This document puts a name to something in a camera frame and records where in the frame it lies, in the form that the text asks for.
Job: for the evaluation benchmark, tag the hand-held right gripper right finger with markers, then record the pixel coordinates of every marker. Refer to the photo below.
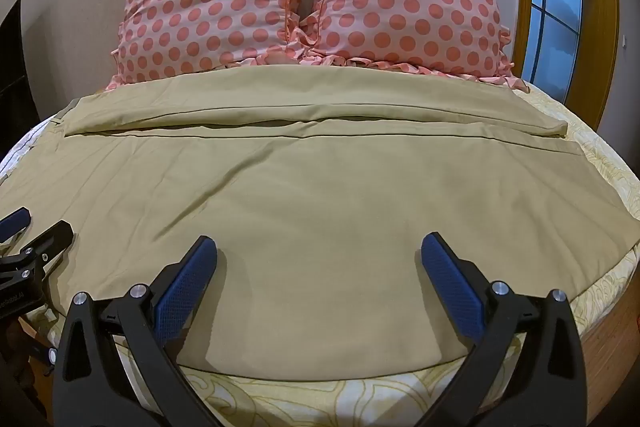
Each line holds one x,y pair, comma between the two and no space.
452,279

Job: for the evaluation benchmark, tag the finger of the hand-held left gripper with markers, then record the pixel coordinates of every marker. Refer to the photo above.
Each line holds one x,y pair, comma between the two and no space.
14,223
50,239

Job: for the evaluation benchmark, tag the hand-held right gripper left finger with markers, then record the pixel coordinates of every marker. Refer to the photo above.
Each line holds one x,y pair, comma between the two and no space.
182,287

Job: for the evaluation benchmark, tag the tan olive blanket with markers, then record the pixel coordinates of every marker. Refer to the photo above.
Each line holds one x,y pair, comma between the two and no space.
310,187

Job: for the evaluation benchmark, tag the dark furniture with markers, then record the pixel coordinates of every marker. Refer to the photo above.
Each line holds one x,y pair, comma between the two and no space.
15,72

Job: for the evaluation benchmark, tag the yellow patterned bed sheet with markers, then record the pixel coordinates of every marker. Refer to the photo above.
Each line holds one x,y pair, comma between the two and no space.
350,399

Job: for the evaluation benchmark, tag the wooden framed window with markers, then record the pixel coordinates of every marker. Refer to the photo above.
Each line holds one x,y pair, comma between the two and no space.
560,7

